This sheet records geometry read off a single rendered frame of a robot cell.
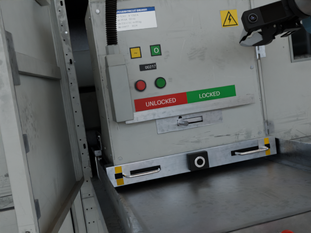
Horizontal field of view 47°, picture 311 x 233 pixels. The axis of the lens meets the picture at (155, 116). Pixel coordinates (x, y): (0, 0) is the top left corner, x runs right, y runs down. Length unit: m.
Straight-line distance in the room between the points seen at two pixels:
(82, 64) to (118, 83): 1.00
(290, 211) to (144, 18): 0.64
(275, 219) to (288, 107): 0.84
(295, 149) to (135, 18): 0.60
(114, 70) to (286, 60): 0.82
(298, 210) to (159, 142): 0.45
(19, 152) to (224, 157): 0.65
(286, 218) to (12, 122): 0.54
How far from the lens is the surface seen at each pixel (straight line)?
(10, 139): 0.68
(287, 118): 1.53
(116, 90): 0.91
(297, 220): 0.77
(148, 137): 1.04
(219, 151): 1.11
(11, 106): 0.67
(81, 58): 1.90
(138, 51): 1.04
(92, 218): 1.34
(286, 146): 1.16
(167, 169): 1.06
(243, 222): 0.74
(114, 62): 0.92
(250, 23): 0.88
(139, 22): 1.05
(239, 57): 1.14
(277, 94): 1.50
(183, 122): 1.02
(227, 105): 1.07
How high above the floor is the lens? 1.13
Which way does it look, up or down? 4 degrees down
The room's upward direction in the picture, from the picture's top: 8 degrees counter-clockwise
